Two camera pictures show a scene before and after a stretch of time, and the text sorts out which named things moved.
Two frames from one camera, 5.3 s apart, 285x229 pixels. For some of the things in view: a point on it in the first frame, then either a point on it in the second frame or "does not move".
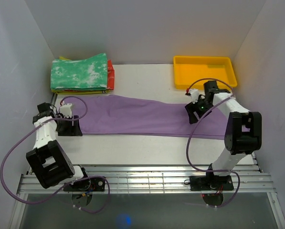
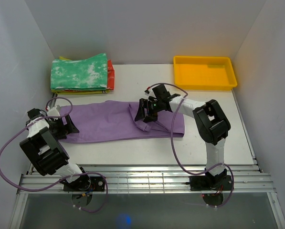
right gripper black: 190,108 → 151,117
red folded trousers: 110,76 does not move
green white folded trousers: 90,73 does not move
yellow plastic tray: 188,69 does not move
